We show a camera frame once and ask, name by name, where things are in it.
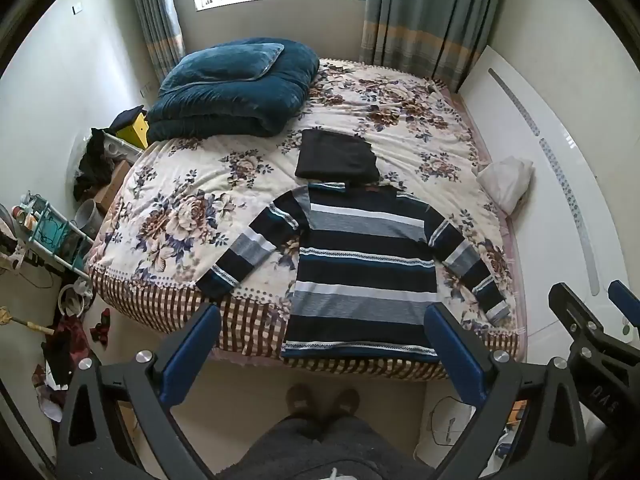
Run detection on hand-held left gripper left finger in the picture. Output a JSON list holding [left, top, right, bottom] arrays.
[[56, 302, 222, 480]]

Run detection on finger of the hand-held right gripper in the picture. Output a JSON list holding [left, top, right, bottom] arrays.
[[607, 280, 640, 333], [548, 282, 608, 348]]

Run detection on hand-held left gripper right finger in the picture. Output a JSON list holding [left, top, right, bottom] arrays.
[[424, 302, 587, 480]]

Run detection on striped blue grey sweater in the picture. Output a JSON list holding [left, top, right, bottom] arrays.
[[196, 182, 511, 362]]

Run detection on red sock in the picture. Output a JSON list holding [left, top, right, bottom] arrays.
[[90, 308, 112, 346]]

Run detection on brown slipper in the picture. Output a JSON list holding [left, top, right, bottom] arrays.
[[286, 384, 321, 423], [332, 387, 361, 423]]

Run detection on white round basin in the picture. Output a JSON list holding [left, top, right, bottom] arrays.
[[59, 282, 94, 317]]

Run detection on red clothing pile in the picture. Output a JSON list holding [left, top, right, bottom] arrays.
[[42, 317, 92, 388]]

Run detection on white cloth at bed edge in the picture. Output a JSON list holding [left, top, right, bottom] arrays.
[[476, 156, 535, 216]]

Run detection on white bed headboard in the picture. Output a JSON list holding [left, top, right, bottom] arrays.
[[457, 45, 640, 361]]

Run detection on floral bed blanket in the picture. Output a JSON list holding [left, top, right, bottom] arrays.
[[82, 57, 528, 383]]

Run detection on person's legs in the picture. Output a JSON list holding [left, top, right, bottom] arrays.
[[215, 412, 436, 480]]

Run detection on grey bucket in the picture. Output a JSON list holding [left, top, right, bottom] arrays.
[[75, 199, 105, 238]]

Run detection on teal storage cart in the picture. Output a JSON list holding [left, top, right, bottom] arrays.
[[15, 192, 93, 281]]

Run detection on cardboard box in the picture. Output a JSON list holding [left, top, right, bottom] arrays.
[[95, 160, 132, 213]]

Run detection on hanging black clothing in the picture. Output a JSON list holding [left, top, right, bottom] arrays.
[[74, 129, 118, 201]]

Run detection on white rack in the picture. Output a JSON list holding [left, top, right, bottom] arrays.
[[102, 130, 146, 163]]

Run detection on yellow box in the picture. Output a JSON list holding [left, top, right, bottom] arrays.
[[116, 112, 151, 150]]

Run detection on folded black garment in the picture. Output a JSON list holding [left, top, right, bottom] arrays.
[[295, 129, 381, 183]]

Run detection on dark cloth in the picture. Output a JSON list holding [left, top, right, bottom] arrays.
[[109, 105, 146, 133]]

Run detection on folded teal quilt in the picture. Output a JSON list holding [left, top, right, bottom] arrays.
[[146, 37, 321, 142]]

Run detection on teal pillow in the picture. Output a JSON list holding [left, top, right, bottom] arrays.
[[159, 42, 286, 98]]

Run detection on grey-green curtain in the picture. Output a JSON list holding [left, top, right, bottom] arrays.
[[127, 0, 186, 81], [359, 0, 507, 93]]

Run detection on wooden handled brush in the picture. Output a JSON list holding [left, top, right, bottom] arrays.
[[0, 306, 55, 336]]

